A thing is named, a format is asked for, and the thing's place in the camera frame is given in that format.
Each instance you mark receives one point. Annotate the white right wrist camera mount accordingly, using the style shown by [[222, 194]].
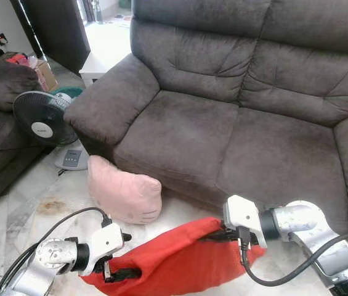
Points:
[[242, 216]]

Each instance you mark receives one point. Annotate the dark wooden door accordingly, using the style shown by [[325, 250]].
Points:
[[56, 28]]

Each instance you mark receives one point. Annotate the red fabric pillow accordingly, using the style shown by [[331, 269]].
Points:
[[174, 262]]

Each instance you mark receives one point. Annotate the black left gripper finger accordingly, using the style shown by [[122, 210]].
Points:
[[127, 237], [127, 273]]

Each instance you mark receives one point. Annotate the red packet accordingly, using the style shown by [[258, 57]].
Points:
[[18, 58]]

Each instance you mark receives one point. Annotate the black wall socket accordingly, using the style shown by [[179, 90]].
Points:
[[1, 39]]

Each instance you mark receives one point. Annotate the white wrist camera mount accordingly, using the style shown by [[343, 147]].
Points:
[[242, 216], [103, 243]]

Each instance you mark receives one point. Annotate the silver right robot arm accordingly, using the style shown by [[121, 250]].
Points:
[[309, 234]]

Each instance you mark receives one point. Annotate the black and white floor fan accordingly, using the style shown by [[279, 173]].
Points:
[[41, 120]]

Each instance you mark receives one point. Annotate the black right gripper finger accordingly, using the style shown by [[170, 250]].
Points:
[[220, 234]]

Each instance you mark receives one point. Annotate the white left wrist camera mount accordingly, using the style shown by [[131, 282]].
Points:
[[103, 243]]

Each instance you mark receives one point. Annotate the teal plastic basket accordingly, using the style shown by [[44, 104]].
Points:
[[69, 91]]

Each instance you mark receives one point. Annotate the brown cardboard box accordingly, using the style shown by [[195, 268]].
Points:
[[45, 75]]

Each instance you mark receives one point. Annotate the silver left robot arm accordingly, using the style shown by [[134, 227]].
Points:
[[44, 262]]

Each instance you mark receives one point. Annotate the pink cat face pillow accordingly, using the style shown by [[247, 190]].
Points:
[[124, 194]]

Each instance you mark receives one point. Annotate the white side table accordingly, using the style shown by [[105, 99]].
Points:
[[103, 55]]

